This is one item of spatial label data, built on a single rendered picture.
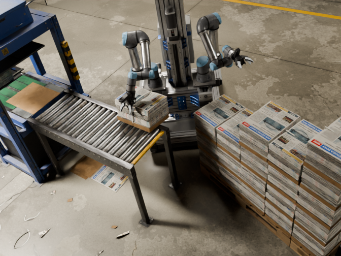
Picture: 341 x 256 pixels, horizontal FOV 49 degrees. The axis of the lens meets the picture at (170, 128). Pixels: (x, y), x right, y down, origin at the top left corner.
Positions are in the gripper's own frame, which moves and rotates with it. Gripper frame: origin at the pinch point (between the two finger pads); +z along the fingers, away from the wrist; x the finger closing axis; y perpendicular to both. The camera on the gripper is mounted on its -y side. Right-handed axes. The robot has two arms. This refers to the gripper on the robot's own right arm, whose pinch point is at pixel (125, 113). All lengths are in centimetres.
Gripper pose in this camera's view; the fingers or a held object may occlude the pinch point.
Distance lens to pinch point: 326.1
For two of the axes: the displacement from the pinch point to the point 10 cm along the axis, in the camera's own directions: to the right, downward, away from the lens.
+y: 5.6, -1.5, 8.2
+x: -8.1, -3.0, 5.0
